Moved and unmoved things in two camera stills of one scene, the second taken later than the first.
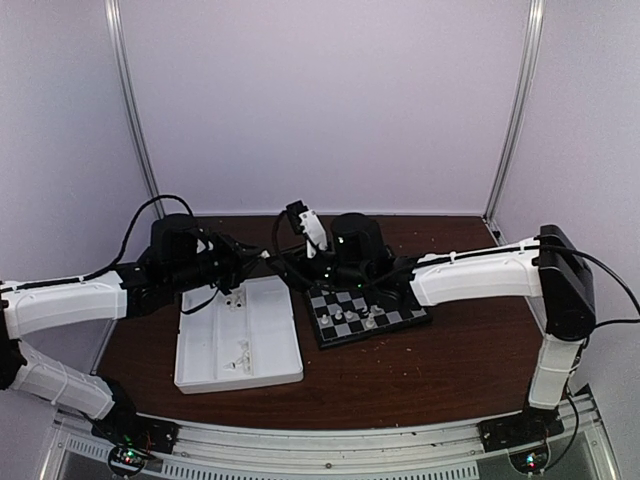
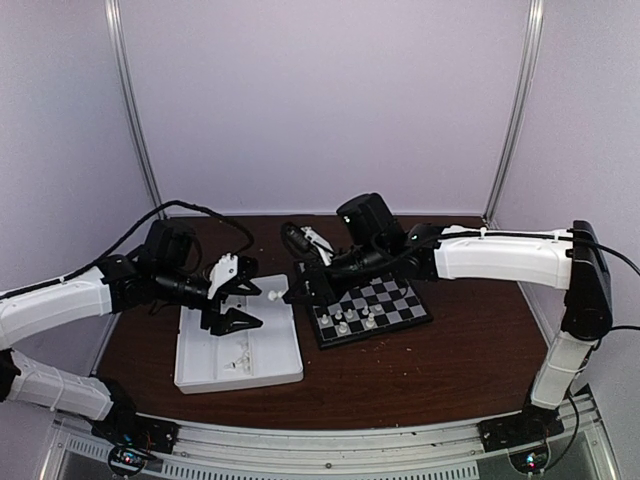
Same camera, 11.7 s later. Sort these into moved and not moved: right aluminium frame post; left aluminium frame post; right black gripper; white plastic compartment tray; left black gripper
Moved: right black gripper; left black gripper
Not moved: right aluminium frame post; left aluminium frame post; white plastic compartment tray
